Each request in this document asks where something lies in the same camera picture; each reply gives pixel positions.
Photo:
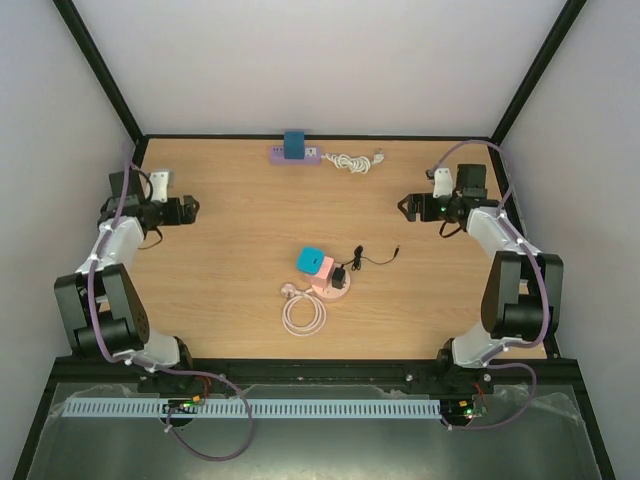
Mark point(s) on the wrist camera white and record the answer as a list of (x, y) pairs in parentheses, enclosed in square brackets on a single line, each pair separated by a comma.
[(442, 180), (160, 182)]

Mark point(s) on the light blue cable duct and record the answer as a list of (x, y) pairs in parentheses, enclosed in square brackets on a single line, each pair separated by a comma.
[(258, 408)]

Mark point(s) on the dark blue cube adapter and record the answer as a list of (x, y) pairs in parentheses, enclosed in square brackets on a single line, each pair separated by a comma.
[(294, 145)]

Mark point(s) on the black frame rail front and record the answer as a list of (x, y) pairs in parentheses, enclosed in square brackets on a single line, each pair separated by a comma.
[(407, 376)]

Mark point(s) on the pink cube socket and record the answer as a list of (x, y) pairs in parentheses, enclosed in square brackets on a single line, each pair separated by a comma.
[(323, 276)]

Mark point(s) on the light blue cube adapter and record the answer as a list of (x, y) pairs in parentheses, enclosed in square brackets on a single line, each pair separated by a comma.
[(310, 260)]

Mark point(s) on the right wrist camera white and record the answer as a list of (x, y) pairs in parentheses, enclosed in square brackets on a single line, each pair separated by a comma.
[(442, 180)]

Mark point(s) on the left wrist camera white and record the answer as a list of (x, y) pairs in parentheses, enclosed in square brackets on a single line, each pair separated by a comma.
[(160, 182)]

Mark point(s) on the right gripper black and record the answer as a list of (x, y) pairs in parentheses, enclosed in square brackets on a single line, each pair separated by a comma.
[(420, 207)]

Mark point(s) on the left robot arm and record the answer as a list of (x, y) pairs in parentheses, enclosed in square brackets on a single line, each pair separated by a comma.
[(102, 313)]

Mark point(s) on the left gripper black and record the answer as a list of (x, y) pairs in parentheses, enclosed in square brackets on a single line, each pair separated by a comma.
[(177, 216)]

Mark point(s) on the pink round socket base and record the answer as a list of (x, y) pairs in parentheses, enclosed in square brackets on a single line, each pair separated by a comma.
[(331, 294)]

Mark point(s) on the black charger plug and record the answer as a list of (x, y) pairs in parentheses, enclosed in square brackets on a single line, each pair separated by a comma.
[(339, 278)]

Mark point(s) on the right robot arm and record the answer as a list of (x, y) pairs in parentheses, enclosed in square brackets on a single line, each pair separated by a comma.
[(522, 296)]

